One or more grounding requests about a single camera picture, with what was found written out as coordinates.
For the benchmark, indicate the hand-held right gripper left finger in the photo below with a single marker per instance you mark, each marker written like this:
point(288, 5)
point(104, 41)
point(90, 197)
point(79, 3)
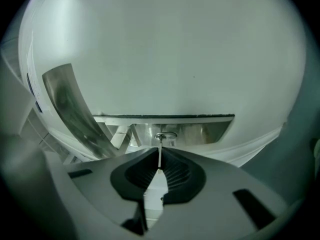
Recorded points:
point(105, 184)

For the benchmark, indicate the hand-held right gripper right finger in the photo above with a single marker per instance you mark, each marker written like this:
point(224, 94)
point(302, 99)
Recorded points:
point(220, 209)

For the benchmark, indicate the thin metal rod key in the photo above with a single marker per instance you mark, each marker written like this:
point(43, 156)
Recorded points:
point(160, 156)

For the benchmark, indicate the white cabinet door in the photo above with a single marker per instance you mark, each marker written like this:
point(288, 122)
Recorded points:
point(175, 59)

